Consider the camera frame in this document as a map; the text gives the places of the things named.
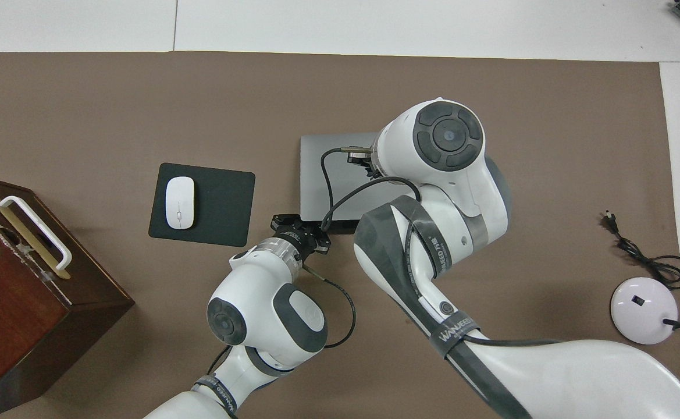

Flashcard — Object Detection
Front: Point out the brass handle plate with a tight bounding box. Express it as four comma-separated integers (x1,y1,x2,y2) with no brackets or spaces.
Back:
0,197,72,280

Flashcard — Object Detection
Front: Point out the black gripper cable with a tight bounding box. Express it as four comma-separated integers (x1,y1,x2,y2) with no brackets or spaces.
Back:
319,147,561,348
206,265,357,379

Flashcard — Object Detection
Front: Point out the white desk lamp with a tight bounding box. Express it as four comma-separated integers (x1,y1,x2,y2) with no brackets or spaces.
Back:
610,239,680,346

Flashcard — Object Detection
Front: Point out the black mouse pad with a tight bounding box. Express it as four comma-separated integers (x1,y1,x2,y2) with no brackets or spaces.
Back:
148,162,257,247

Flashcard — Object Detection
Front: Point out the brown table mat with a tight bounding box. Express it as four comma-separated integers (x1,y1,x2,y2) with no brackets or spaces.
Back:
0,51,680,419

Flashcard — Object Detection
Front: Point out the white computer mouse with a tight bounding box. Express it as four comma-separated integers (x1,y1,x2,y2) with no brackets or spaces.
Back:
165,176,196,230

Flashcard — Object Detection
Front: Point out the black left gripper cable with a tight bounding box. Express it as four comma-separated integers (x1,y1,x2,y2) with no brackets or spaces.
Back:
206,265,357,379

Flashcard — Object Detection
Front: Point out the grey laptop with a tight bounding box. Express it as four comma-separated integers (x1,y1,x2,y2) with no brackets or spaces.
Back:
300,133,423,235

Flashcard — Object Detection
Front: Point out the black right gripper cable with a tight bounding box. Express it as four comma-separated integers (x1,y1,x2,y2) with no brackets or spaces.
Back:
319,147,561,348

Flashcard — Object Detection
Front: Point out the dark wooden box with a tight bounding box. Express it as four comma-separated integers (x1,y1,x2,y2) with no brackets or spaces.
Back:
0,172,136,418

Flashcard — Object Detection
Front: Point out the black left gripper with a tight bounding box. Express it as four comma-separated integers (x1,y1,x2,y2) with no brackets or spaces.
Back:
270,214,332,264

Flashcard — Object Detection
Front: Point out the white box handle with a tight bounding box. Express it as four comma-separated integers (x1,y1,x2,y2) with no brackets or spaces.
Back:
0,196,73,272

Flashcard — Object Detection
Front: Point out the black lamp power cable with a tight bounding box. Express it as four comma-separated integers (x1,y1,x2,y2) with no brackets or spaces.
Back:
601,211,680,329

